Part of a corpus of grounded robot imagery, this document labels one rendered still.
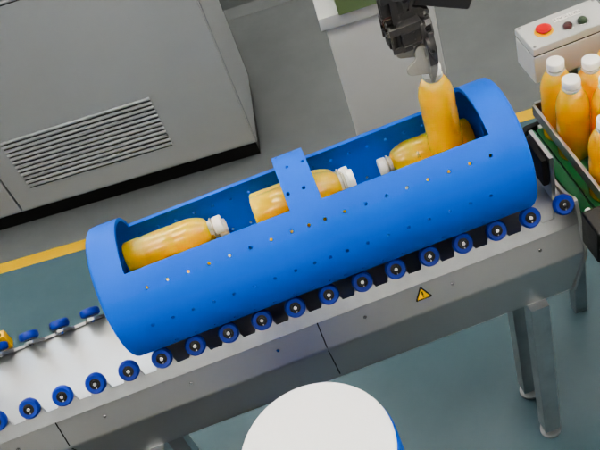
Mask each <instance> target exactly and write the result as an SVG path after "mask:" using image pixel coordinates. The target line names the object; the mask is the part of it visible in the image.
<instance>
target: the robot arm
mask: <svg viewBox="0 0 600 450"><path fill-rule="evenodd" d="M376 2H377V6H378V10H379V13H378V17H379V25H380V28H381V32H382V37H385V39H386V42H387V45H388V46H389V48H390V50H391V49H392V50H393V53H394V55H396V56H397V57H398V58H400V59H403V58H411V57H415V59H414V61H413V62H412V63H411V64H410V65H409V66H408V67H407V74H408V75H410V76H417V75H423V74H429V76H430V80H431V83H434V82H435V81H436V77H437V75H438V49H437V45H436V41H435V38H434V29H433V25H432V21H431V18H430V17H429V9H428V7H427V6H436V7H447V8H459V9H468V8H469V7H470V5H471V0H376Z"/></svg>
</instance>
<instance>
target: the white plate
mask: <svg viewBox="0 0 600 450"><path fill-rule="evenodd" d="M242 450H397V441H396V433H395V430H394V427H393V424H392V421H391V420H390V418H389V416H388V414H387V412H386V411H385V409H384V408H383V407H382V406H381V404H380V403H379V402H378V401H377V400H376V399H374V398H373V397H372V396H370V395H369V394H367V393H366V392H364V391H362V390H361V389H359V388H357V387H353V386H349V385H347V384H342V383H335V382H322V383H314V384H310V385H306V386H302V387H298V388H296V389H294V390H291V391H289V392H287V393H286V394H285V395H283V396H281V397H279V398H278V399H276V400H275V401H274V402H272V403H271V404H270V405H269V406H268V407H266V408H265V409H264V410H263V412H262V413H261V414H260V415H259V416H258V418H257V419H256V420H255V422H254V424H253V425H252V427H251V429H250V430H249V431H248V433H247V435H246V439H245V442H244V444H243V448H242Z"/></svg>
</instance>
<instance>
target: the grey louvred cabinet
mask: <svg viewBox="0 0 600 450"><path fill-rule="evenodd" d="M260 153H261V152H260V146H259V139H258V133H257V127H256V120H255V114H254V102H253V96H252V90H251V88H250V86H249V79H248V74H247V72H246V68H245V65H244V64H243V61H242V58H241V56H240V53H239V51H238V48H237V45H236V43H235V40H234V38H233V36H232V33H231V31H230V28H229V24H228V23H227V20H226V17H225V15H224V12H223V10H222V8H221V4H220V2H219V0H0V230H2V229H8V228H10V227H14V226H17V225H21V224H23V223H26V222H30V221H34V220H38V219H41V218H45V217H47V216H50V215H54V214H57V213H62V212H65V211H68V210H71V209H74V208H78V207H81V206H83V205H87V204H92V203H95V202H98V201H101V200H105V199H107V198H111V197H114V196H119V195H122V194H125V193H128V192H131V191H134V190H138V189H141V188H146V187H149V186H152V185H155V184H158V183H162V182H164V181H168V180H171V179H176V178H179V177H182V176H186V175H188V174H191V173H195V172H198V171H203V170H206V169H210V168H212V167H215V166H219V165H222V164H224V163H230V162H234V161H236V160H239V159H243V158H246V157H248V156H252V155H255V154H260Z"/></svg>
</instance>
